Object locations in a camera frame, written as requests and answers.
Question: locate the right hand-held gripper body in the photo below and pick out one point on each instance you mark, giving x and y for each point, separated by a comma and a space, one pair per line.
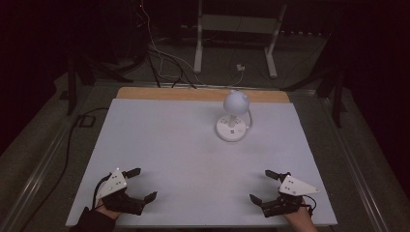
291, 190

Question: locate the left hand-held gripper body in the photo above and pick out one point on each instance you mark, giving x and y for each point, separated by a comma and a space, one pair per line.
112, 188

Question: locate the white desk lamp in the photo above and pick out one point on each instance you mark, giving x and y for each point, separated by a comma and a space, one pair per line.
235, 103

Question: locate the person's left hand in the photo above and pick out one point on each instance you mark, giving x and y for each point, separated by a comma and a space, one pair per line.
105, 210

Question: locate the person's right hand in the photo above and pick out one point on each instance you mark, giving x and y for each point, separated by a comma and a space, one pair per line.
299, 218

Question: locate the white table mat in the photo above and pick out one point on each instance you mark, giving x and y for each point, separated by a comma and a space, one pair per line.
180, 154

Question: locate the black tripod stand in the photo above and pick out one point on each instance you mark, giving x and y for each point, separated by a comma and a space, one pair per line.
71, 90
337, 106

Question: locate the white plug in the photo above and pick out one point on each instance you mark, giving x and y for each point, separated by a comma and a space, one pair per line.
240, 67

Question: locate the white metal stand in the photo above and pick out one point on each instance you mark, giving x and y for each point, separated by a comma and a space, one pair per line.
198, 48

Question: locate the metal floor rail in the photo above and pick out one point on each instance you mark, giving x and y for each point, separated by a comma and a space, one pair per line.
35, 180
354, 167

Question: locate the black square floor frame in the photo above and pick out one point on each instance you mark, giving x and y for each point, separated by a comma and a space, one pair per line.
79, 121

